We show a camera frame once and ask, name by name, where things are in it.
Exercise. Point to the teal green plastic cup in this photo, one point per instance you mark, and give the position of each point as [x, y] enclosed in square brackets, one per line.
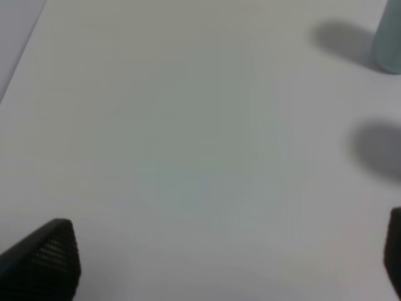
[386, 42]

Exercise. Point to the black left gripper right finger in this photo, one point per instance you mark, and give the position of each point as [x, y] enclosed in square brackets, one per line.
[391, 258]

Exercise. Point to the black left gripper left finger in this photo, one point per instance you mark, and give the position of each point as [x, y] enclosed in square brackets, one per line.
[45, 265]

